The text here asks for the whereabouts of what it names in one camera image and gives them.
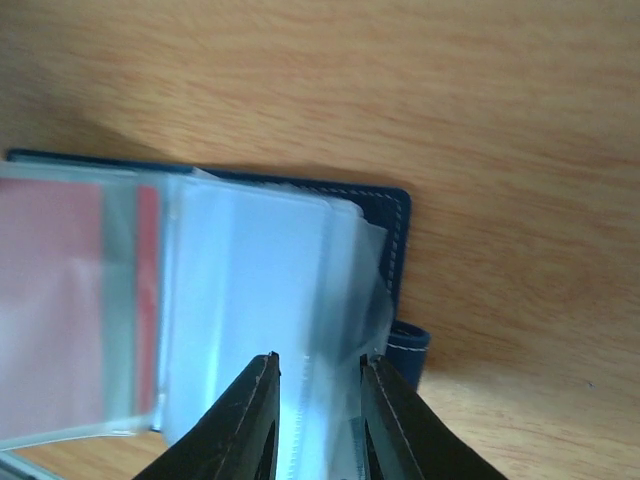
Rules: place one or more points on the red card in holder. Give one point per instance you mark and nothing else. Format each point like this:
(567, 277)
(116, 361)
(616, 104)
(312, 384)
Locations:
(78, 303)

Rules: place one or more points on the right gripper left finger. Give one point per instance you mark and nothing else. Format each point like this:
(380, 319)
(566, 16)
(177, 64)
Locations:
(237, 438)

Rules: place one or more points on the dark blue card holder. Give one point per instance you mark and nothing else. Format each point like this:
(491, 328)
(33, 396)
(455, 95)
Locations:
(251, 264)

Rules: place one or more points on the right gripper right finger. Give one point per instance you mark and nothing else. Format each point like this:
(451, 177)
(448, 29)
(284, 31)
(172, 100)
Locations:
(403, 438)

